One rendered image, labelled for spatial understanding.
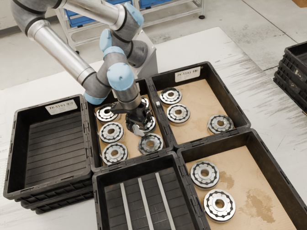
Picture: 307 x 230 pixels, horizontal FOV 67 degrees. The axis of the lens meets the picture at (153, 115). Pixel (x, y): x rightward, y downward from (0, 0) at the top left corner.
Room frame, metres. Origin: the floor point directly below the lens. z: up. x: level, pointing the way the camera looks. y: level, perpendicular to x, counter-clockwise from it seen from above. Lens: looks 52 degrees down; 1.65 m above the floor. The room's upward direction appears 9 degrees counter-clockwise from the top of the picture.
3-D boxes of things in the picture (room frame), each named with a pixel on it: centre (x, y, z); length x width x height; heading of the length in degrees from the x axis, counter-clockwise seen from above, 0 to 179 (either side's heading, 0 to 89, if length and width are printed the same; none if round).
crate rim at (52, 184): (0.53, 0.42, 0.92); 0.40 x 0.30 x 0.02; 8
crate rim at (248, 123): (0.61, -0.18, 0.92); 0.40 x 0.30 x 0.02; 8
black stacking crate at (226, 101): (0.61, -0.18, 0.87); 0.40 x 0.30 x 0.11; 8
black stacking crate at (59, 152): (0.53, 0.42, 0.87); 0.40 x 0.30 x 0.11; 8
